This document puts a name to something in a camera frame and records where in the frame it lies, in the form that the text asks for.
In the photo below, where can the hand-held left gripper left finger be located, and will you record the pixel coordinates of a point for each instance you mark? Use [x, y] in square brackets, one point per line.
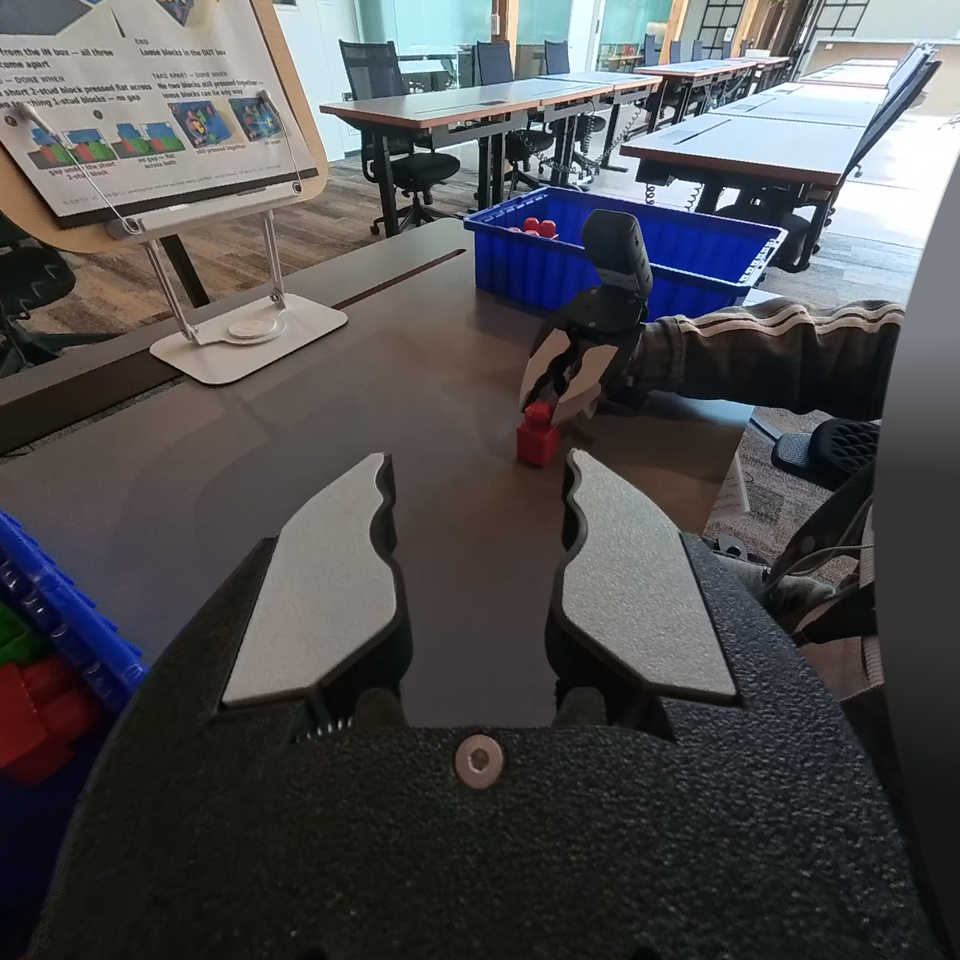
[315, 592]

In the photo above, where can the white metal document stand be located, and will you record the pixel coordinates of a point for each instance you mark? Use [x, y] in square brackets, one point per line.
[247, 330]

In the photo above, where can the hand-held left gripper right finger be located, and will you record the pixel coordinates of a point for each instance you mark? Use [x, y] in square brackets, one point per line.
[637, 592]

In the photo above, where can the printed instruction sheet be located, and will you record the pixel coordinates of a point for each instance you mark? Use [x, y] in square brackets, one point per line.
[150, 75]

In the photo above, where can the blue ribbed plastic bin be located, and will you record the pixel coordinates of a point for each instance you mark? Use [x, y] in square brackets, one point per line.
[82, 622]

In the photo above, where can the green block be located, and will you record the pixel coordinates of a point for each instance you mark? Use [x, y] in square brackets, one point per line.
[19, 637]

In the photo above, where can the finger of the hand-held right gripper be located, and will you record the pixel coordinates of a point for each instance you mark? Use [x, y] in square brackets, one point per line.
[541, 367]
[589, 386]

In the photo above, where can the red single-stud block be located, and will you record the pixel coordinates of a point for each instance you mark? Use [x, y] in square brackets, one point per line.
[536, 446]

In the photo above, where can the grey desk with wood edge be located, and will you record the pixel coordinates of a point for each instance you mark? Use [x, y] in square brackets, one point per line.
[810, 105]
[600, 79]
[742, 146]
[705, 69]
[450, 105]

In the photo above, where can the black mesh-back office chair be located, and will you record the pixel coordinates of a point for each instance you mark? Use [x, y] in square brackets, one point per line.
[885, 127]

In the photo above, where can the white paper sheet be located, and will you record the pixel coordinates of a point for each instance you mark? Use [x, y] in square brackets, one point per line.
[731, 495]

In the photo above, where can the person's right forearm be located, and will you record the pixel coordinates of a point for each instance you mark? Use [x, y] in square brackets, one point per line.
[750, 352]

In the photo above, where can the dark office chair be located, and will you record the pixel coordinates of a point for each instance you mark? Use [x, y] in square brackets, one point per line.
[37, 285]

